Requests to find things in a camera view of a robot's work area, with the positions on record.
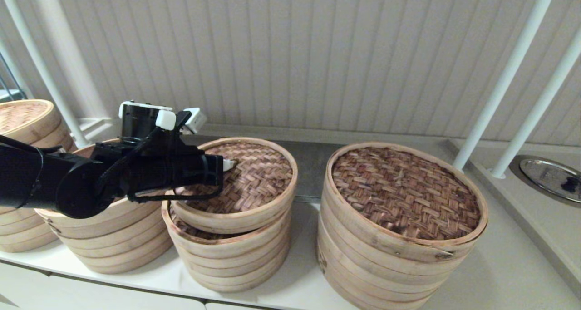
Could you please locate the woven bamboo lid with loop handle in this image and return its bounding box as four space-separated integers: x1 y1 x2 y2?
172 137 299 235

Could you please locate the square metal lid with knob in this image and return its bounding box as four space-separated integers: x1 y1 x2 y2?
182 135 345 202

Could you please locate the second-left bamboo steamer stack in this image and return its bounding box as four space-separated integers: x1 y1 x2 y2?
34 140 174 275

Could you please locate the small bamboo steamer stack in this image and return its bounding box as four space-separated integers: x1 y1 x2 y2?
172 224 292 293

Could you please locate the large right bamboo steamer stack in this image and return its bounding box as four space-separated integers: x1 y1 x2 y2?
320 141 489 263

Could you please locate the large bamboo steamer stack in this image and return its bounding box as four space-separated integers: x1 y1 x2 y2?
320 141 489 263
315 201 473 310

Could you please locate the round stainless steel pot lid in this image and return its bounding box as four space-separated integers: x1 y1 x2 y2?
518 158 581 205

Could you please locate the white cabinet front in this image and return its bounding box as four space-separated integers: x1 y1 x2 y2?
0 260 282 310

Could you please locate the thin white metal pole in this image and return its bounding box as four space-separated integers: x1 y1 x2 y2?
451 0 561 173
489 26 581 181
0 0 90 148

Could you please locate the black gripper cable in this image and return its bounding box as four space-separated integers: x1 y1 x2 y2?
98 144 224 204

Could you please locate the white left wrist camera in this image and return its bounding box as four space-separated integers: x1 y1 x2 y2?
175 107 208 136

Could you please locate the thick white post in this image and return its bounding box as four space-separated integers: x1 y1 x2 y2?
28 0 114 138

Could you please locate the metal wire rack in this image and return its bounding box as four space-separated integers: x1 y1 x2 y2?
0 51 23 103

